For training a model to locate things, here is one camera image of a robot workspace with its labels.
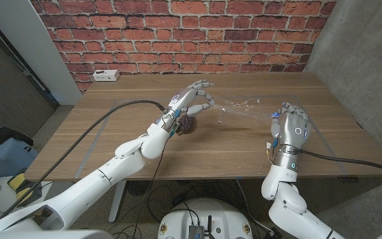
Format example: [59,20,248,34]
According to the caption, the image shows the white table leg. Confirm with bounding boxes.
[107,180,127,223]

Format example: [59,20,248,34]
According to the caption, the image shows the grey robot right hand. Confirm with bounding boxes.
[270,102,312,151]

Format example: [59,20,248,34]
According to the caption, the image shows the yellow and black pad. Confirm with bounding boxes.
[7,167,43,207]

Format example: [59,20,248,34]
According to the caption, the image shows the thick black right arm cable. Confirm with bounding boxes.
[298,149,382,177]

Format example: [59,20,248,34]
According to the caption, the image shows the grey electronics box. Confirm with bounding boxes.
[188,224,206,239]

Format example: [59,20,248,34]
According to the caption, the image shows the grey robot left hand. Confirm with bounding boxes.
[168,79,216,118]

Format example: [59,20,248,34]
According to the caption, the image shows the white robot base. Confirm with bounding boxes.
[157,198,254,239]

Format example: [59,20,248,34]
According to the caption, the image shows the white power strip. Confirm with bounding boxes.
[92,69,121,82]

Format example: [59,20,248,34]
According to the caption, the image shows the dark brown pinecone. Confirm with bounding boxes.
[177,114,198,135]

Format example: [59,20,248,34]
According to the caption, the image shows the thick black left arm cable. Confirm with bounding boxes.
[0,99,168,222]

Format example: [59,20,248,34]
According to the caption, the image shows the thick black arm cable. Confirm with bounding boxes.
[298,149,382,177]
[0,99,168,222]

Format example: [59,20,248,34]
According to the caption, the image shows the clear plastic wrap sheet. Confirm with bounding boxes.
[210,97,288,123]

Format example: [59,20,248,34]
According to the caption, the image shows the thin black left wrist cable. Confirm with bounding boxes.
[132,134,171,239]

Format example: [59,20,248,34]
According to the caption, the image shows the white floor cable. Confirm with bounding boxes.
[236,179,274,235]

